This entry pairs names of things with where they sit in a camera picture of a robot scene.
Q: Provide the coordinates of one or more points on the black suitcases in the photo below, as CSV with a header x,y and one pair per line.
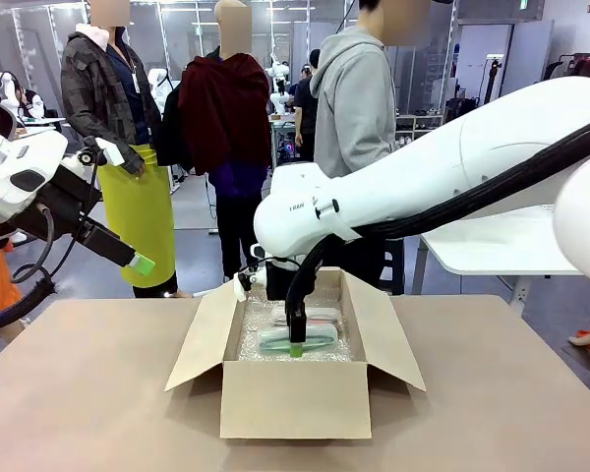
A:
x,y
459,105

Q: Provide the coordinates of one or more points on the open brown cardboard box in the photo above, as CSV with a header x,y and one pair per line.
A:
x,y
295,403

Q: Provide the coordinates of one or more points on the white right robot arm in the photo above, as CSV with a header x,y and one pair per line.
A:
x,y
423,172

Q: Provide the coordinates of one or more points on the mannequin in maroon shawl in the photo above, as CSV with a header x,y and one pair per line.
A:
x,y
221,118

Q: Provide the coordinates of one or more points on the person in grey hoodie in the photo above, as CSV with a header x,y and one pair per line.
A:
x,y
349,98

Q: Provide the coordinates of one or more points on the person in black clothes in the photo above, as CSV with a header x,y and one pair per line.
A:
x,y
307,108

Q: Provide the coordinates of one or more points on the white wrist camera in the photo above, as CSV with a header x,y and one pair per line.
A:
x,y
112,153
251,277

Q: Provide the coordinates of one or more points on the wooden shoe rack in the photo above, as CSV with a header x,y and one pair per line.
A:
x,y
420,125

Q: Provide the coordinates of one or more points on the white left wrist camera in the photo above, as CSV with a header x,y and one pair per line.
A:
x,y
112,153

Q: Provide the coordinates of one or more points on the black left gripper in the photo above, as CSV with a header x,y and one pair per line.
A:
x,y
103,241

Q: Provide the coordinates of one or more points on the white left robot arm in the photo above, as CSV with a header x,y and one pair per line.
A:
x,y
24,157

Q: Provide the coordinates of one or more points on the clear bubble wrap sheet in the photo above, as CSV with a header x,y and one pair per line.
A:
x,y
255,339

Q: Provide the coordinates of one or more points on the white side table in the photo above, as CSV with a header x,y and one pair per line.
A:
x,y
496,246

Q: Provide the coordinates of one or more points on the clothes rack with coats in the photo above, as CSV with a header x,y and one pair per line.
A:
x,y
577,66

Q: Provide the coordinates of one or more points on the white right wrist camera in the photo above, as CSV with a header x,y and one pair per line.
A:
x,y
251,277

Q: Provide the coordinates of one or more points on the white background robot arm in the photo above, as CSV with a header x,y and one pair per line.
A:
x,y
159,86

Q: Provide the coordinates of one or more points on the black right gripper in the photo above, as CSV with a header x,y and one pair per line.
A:
x,y
280,280

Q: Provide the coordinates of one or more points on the yellow skirt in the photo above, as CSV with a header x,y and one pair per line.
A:
x,y
137,216

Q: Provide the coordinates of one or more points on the small white humanoid robot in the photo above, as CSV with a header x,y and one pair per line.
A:
x,y
279,83

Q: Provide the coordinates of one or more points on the mannequin in plaid jacket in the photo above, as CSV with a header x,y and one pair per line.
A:
x,y
98,98

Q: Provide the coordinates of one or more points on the seated person in white jacket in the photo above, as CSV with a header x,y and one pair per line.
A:
x,y
32,105

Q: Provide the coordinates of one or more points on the black floor stand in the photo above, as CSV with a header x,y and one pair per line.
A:
x,y
489,81

